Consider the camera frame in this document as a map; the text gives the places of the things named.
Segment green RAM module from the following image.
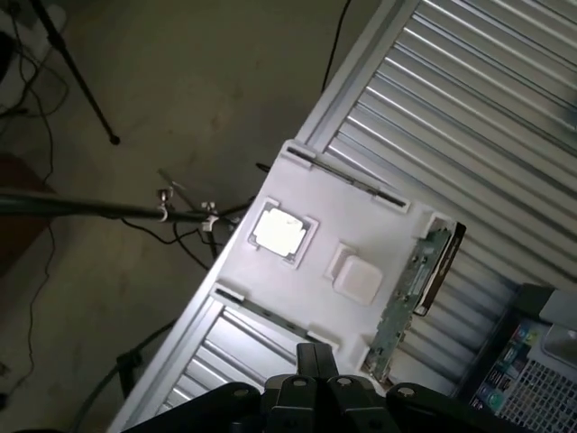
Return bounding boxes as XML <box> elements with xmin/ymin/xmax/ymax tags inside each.
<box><xmin>362</xmin><ymin>219</ymin><xmax>469</xmax><ymax>384</ymax></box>

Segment white square cap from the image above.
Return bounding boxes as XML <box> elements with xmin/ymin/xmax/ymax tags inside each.
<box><xmin>331</xmin><ymin>254</ymin><xmax>384</xmax><ymax>306</ymax></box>

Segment silver CPU chip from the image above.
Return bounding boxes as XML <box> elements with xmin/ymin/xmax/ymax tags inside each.
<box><xmin>251</xmin><ymin>207</ymin><xmax>310</xmax><ymax>256</ymax></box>

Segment black and silver PC case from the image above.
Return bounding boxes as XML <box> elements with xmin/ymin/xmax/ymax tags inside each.
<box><xmin>463</xmin><ymin>282</ymin><xmax>577</xmax><ymax>433</ymax></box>

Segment white parts rack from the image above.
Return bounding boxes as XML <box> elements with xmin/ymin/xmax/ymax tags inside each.
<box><xmin>197</xmin><ymin>139</ymin><xmax>456</xmax><ymax>380</ymax></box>

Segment black stand pole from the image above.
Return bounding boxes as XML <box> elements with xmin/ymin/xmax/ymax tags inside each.
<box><xmin>0</xmin><ymin>189</ymin><xmax>217</xmax><ymax>226</ymax></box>

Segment black tripod leg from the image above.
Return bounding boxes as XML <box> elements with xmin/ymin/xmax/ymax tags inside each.
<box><xmin>33</xmin><ymin>0</ymin><xmax>122</xmax><ymax>145</ymax></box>

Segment black hanging cable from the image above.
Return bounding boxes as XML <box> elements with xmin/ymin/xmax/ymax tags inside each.
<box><xmin>322</xmin><ymin>0</ymin><xmax>353</xmax><ymax>88</ymax></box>

